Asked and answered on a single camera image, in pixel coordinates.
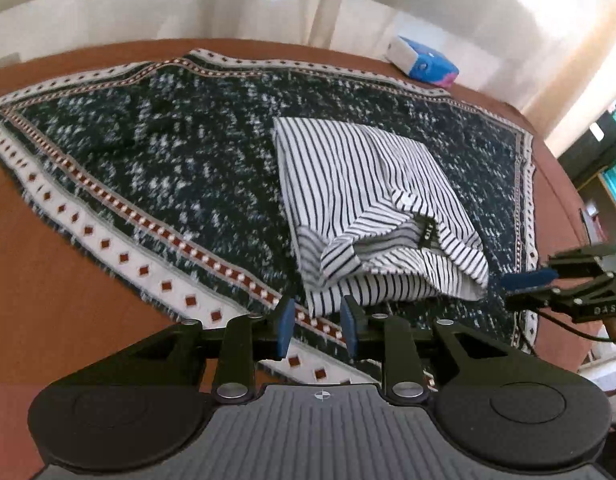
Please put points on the blue tissue packet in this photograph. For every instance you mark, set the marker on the blue tissue packet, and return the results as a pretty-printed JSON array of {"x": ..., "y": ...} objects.
[{"x": 423, "y": 62}]

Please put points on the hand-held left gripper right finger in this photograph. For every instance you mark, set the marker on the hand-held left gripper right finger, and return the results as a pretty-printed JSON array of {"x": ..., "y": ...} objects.
[{"x": 349, "y": 329}]

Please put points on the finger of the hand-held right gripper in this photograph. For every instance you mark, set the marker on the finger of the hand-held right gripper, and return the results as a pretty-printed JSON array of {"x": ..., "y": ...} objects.
[
  {"x": 533, "y": 302},
  {"x": 530, "y": 279}
]

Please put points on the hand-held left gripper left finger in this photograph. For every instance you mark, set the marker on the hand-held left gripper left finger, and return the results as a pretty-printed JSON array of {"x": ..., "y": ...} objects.
[{"x": 286, "y": 327}]

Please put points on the dark patterned cloth mat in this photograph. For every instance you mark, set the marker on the dark patterned cloth mat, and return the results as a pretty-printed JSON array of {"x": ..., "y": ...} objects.
[{"x": 162, "y": 160}]

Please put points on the striped white shirt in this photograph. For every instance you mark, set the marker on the striped white shirt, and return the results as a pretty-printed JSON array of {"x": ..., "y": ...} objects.
[{"x": 358, "y": 185}]

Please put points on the cream curtain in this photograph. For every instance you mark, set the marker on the cream curtain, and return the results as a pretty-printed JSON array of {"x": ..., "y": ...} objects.
[{"x": 237, "y": 5}]

